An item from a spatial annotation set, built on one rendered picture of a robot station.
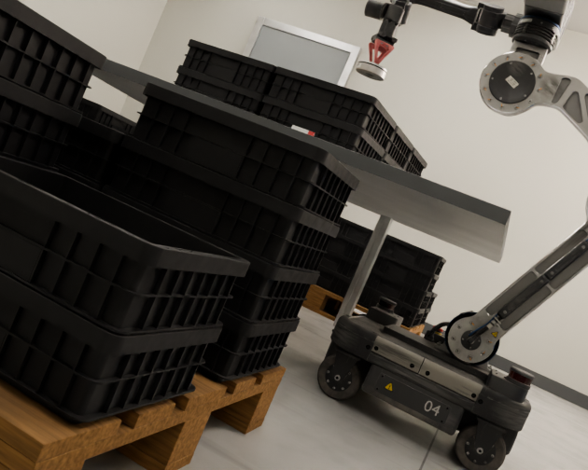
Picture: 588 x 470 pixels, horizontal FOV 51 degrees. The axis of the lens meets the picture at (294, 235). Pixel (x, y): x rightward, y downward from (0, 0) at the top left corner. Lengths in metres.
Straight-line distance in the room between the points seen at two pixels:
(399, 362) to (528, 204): 3.64
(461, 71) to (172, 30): 2.90
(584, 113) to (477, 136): 3.41
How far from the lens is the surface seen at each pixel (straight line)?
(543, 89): 2.13
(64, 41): 1.09
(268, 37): 6.16
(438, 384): 1.86
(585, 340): 5.35
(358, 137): 2.07
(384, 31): 2.20
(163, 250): 0.72
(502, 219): 1.67
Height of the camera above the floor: 0.46
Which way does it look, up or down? 1 degrees down
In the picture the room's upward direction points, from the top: 23 degrees clockwise
